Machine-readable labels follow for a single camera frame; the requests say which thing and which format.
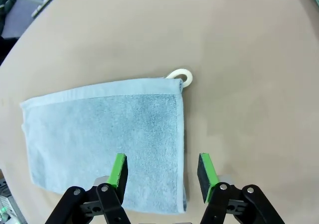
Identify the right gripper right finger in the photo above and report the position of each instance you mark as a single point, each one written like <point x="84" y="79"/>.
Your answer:
<point x="219" y="191"/>

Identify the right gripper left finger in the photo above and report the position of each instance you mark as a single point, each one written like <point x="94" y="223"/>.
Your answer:
<point x="109" y="191"/>

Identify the grey-blue terry towel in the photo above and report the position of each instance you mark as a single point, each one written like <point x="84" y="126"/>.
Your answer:
<point x="99" y="124"/>

